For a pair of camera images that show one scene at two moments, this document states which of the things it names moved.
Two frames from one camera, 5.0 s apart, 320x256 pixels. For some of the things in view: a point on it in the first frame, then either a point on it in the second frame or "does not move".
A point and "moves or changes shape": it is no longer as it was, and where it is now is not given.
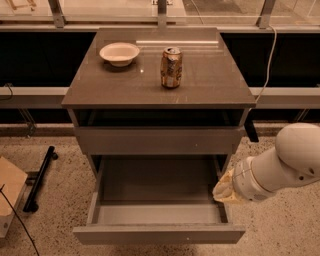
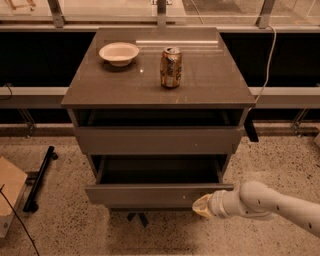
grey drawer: (157, 199) moves or changes shape
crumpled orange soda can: (171, 67) does not move
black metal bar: (31, 204) does not move
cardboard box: (14, 181) does not move
